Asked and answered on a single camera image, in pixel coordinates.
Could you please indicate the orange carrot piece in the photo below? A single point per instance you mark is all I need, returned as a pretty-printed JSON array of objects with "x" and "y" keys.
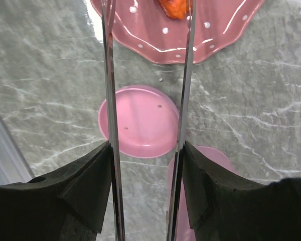
[{"x": 173, "y": 9}]

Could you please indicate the metal kitchen tongs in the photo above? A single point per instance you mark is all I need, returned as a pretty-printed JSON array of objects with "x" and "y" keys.
[{"x": 108, "y": 13}]

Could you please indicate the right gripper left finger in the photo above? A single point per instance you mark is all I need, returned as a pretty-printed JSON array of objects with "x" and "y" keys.
[{"x": 68, "y": 203}]

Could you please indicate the pink cylindrical lunch container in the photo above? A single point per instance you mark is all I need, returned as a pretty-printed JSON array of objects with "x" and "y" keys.
[{"x": 208, "y": 180}]

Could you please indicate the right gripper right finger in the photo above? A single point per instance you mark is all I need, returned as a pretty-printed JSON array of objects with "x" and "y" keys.
[{"x": 268, "y": 212}]

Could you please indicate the pink round lid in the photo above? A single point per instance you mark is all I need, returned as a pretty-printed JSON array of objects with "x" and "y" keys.
[{"x": 147, "y": 121}]

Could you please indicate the pink scalloped dotted plate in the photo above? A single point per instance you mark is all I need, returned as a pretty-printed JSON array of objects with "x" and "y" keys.
[{"x": 142, "y": 27}]

